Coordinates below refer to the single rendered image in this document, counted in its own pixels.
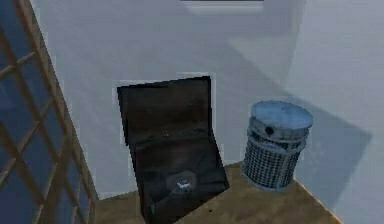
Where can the wooden framed window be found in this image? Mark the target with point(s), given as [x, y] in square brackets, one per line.
[30, 140]

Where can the dark wooden commode with lid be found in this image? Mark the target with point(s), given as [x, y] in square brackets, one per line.
[173, 160]

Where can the grey mesh bin with lid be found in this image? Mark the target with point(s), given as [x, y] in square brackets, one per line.
[275, 150]

